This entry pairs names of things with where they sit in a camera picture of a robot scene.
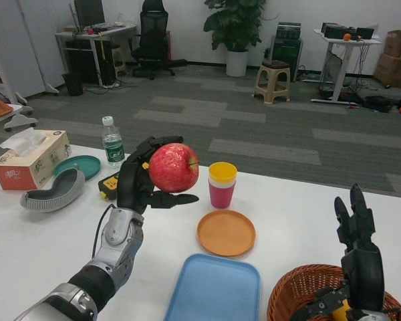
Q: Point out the orange tissue box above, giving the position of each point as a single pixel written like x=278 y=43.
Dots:
x=16 y=174

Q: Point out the yellow banana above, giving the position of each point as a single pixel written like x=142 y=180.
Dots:
x=341 y=312

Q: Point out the light blue tray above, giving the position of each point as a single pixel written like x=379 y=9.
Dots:
x=214 y=291

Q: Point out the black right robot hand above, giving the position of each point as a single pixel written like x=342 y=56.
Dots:
x=364 y=274

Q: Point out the yellow plastic cup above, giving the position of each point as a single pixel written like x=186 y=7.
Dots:
x=223 y=171

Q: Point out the red apple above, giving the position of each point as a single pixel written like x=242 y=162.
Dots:
x=173 y=167

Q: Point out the black computer tower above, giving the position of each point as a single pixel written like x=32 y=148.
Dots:
x=83 y=60

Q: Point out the pink plastic cup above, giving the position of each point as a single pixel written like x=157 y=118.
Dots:
x=222 y=197

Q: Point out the white desk with monitor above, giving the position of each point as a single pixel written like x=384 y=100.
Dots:
x=93 y=35

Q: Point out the clear plastic water bottle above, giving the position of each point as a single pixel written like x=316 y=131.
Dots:
x=114 y=150

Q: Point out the beige stool with brown seat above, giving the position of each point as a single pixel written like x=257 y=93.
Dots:
x=274 y=65

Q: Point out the brown wicker basket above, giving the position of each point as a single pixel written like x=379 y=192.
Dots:
x=290 y=291

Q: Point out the white partition panel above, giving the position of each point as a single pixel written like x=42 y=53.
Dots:
x=23 y=43

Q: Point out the white side table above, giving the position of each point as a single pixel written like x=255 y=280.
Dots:
x=13 y=112

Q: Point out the black bag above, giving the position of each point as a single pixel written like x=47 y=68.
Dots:
x=379 y=104

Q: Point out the potted plant in white pot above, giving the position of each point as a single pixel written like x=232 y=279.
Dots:
x=237 y=36

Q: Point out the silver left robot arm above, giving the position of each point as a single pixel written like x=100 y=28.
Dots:
x=117 y=247

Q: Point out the white rolling stand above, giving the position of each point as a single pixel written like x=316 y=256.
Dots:
x=20 y=120

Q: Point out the black trash bin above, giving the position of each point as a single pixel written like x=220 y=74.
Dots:
x=73 y=85

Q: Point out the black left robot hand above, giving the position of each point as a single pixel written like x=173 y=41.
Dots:
x=132 y=184

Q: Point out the white plastic cup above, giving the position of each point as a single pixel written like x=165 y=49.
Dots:
x=222 y=185

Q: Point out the black green equipment rack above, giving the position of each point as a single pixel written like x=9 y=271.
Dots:
x=287 y=50

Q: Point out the black equipment boxes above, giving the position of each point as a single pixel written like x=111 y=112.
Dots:
x=337 y=30

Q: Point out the large cardboard box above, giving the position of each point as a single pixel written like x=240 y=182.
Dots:
x=392 y=70

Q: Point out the yellow black remote controller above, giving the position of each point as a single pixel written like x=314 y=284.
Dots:
x=109 y=184

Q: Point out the small plain beige stool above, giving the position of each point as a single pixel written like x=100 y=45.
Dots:
x=119 y=60

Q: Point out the black office chair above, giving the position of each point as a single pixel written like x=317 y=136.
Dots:
x=153 y=33

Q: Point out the teal plate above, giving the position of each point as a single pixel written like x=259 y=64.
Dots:
x=83 y=164

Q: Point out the white standing desk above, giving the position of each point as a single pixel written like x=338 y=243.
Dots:
x=337 y=43

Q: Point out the orange plate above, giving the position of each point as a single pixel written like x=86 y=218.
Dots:
x=226 y=234

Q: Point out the small cardboard box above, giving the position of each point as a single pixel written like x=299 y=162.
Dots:
x=399 y=41

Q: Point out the black monitor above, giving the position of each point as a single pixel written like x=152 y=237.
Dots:
x=89 y=13

